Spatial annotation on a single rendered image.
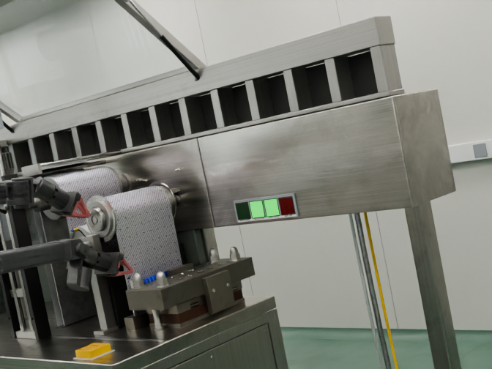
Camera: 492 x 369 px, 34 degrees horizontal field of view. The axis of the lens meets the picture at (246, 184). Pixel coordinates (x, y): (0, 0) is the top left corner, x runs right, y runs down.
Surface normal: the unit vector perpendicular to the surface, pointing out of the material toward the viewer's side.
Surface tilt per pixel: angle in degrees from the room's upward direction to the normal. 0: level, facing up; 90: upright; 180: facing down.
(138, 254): 90
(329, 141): 90
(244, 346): 90
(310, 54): 90
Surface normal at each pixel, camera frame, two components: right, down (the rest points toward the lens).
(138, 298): -0.66, 0.17
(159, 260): 0.73, -0.11
